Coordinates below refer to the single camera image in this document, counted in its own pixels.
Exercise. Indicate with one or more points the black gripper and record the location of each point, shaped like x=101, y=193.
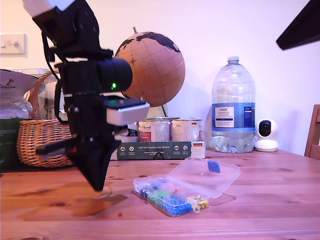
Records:
x=85, y=120

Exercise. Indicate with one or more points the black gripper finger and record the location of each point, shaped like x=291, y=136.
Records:
x=310, y=35
x=305, y=20

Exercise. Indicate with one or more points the green and white cardboard tray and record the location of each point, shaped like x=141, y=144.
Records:
x=155, y=150

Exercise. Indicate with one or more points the clear glass jar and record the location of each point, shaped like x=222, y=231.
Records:
x=47, y=87

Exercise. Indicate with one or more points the large clear water bottle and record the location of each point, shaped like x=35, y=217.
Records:
x=233, y=87

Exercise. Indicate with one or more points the clear plastic pin organizer box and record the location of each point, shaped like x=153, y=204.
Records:
x=180, y=207

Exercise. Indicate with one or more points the wooden chair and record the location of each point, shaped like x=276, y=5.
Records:
x=313, y=135

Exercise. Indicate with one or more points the green and silver food bag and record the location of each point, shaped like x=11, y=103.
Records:
x=12, y=100

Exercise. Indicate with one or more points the cork globe on stand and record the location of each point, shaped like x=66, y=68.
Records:
x=160, y=70

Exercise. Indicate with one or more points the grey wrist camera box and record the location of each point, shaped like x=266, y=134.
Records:
x=127, y=115

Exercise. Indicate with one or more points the small white round camera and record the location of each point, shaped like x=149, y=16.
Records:
x=266, y=146

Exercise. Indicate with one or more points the white wall light switch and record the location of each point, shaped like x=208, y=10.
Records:
x=12, y=43

